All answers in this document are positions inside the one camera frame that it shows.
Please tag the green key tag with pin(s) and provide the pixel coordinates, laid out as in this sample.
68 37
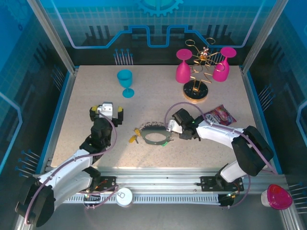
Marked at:
164 144

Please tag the yellow key tag with key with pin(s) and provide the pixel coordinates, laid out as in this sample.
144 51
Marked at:
132 139
136 131

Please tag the large metal keyring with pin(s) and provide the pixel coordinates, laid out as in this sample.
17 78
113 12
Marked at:
154 129

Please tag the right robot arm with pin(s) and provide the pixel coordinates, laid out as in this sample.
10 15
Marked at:
216 134

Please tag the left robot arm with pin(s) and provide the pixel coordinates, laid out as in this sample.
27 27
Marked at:
67 165

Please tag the purple candy bag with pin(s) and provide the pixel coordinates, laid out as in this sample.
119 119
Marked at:
223 116

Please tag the teal plastic goblet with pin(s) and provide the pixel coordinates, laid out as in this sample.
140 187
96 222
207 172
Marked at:
125 77

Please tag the pink plastic goblet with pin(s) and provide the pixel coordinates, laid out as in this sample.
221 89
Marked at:
221 72
182 72

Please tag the tin can with pull tab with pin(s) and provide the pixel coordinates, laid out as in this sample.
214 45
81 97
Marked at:
124 196

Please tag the white cup with pink lid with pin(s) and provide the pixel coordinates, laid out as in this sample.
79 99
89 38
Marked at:
278 197

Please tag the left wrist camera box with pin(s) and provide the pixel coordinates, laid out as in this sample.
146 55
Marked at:
105 110

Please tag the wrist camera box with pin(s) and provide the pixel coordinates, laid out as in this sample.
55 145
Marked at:
105 110
175 125

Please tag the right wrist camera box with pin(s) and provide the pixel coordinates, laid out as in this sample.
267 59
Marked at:
175 125

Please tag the aluminium table rail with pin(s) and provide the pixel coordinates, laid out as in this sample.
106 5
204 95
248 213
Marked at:
156 177

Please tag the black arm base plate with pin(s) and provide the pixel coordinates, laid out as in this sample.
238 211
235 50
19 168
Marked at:
109 183
208 183

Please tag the aluminium frame post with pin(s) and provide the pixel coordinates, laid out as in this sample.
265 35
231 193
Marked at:
52 38
261 38

